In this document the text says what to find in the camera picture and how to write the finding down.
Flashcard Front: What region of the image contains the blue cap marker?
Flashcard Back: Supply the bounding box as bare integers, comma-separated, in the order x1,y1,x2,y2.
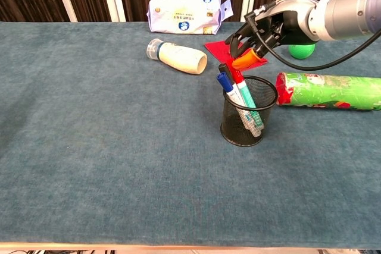
216,72,263,137

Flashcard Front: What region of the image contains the purple white tissue pack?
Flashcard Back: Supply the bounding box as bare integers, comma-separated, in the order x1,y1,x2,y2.
146,0,234,36

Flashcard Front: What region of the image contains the black cable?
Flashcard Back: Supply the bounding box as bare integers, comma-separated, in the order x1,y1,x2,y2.
243,1,381,72

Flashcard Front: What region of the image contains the red envelope with gold seal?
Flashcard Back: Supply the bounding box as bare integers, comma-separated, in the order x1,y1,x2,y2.
204,40,268,73

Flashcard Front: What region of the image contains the blue-grey tablecloth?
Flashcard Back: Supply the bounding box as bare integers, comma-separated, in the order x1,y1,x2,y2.
0,21,381,250

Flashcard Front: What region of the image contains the red cap marker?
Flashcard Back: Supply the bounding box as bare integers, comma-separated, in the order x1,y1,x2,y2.
225,61,265,130

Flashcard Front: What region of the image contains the black mesh pen holder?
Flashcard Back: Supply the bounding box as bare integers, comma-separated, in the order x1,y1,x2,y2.
220,75,279,148

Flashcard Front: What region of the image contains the black cap marker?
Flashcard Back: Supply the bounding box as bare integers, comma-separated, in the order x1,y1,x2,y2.
218,62,235,82

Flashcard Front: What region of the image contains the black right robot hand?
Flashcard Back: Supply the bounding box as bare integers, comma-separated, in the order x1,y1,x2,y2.
224,0,321,72

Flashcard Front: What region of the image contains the green chip tube red lid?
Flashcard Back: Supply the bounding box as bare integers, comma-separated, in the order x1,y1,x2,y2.
275,71,381,111

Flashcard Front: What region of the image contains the cream plastic milk bottle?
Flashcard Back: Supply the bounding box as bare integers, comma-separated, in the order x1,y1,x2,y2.
145,38,208,75

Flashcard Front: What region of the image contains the green ball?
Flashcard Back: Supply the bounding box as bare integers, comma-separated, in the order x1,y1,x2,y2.
289,43,316,59

